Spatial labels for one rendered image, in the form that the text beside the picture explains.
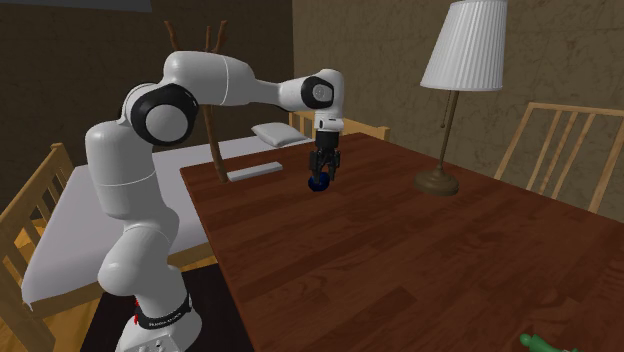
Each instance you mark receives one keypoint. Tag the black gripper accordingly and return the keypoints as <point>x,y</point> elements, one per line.
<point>327,143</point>

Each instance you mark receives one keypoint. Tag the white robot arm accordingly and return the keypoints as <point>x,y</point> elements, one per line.
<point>126,170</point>

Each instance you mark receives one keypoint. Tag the dark blue ball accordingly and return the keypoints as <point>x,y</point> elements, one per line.
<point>319,184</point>

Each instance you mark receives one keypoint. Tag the grey flat slab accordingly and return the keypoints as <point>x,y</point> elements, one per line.
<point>255,171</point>

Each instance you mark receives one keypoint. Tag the brown wooden coat stand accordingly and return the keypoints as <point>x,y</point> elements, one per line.
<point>216,146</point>

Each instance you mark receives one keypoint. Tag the brown wooden table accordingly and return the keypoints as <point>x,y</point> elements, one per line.
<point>390,253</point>

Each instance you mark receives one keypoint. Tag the dark robot stand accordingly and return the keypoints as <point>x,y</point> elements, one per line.
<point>224,312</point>

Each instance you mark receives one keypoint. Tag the white shade table lamp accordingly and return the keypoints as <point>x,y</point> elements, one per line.
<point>465,48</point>

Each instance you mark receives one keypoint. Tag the light wooden chair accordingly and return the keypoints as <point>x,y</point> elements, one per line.
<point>560,146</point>

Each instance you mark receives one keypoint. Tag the wooden bed with white sheet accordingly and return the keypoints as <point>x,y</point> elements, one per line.
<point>68,229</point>

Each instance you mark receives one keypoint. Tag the green toy figure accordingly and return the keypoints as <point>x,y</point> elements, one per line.
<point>541,343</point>

